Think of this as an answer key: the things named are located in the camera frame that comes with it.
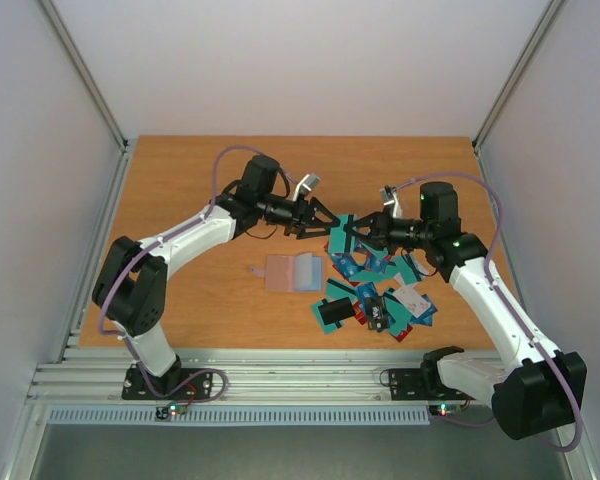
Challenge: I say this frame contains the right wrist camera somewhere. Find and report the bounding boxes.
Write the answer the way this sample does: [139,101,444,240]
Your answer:
[380,185,403,218]

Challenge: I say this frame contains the right small circuit board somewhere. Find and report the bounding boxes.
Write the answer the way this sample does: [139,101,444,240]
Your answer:
[429,403,464,417]

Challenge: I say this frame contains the teal card with black stripe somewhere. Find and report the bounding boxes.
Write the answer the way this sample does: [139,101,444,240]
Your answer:
[327,214,357,254]

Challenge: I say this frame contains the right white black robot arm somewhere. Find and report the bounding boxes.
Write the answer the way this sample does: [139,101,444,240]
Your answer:
[345,181,587,452]

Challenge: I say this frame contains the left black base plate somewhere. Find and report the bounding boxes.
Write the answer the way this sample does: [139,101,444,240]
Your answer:
[121,367,219,401]

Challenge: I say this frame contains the left small circuit board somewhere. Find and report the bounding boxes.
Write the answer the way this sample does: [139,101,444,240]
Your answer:
[155,404,188,421]

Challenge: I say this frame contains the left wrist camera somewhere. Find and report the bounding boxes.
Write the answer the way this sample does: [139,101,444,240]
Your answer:
[292,173,320,201]

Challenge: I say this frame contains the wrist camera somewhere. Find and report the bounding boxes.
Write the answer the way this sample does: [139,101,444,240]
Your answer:
[292,173,320,201]
[380,185,403,218]

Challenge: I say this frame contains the white card with pink print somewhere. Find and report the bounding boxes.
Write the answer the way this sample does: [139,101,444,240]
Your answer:
[393,285,431,318]

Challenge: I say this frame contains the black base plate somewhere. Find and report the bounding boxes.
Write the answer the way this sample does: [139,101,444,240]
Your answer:
[121,367,219,401]
[386,368,469,402]

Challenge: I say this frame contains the grey slotted cable duct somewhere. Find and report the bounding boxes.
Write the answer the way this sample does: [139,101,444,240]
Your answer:
[48,405,430,427]

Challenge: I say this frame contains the teal card under black card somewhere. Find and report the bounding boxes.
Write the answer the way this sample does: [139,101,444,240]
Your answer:
[311,298,343,335]

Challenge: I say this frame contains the blue visa card centre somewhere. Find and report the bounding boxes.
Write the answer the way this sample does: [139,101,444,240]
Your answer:
[354,282,378,311]

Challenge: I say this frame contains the teal card centre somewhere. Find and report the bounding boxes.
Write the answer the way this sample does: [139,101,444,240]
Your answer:
[349,261,398,283]

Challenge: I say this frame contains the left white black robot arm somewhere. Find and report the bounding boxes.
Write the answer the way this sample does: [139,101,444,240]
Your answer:
[92,152,340,398]

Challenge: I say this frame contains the teal card right upper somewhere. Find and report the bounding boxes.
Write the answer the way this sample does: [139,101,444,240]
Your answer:
[394,258,429,285]

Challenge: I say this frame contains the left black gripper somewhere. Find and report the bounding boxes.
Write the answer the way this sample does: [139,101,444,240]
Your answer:
[259,193,341,239]

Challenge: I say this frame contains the pink leather card holder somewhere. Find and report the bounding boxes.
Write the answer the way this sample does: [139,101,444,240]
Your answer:
[250,253,326,293]

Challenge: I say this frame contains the black card on teal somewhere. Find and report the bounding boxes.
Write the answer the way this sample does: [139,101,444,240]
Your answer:
[318,298,356,325]

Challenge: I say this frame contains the red card bottom right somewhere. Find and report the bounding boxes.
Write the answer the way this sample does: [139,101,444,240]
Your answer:
[394,324,413,342]

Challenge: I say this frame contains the small circuit board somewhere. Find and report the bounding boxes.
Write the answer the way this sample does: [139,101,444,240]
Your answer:
[155,404,188,421]
[429,403,464,417]

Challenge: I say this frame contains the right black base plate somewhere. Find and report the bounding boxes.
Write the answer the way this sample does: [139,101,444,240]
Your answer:
[386,368,469,402]

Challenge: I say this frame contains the blue card upper left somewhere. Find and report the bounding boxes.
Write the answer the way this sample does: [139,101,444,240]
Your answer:
[329,253,363,280]

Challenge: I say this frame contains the teal card left middle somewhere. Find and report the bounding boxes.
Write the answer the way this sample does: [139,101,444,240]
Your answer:
[325,278,358,304]

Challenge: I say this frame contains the blue card far right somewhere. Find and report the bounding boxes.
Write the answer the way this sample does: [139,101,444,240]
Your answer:
[411,295,438,327]

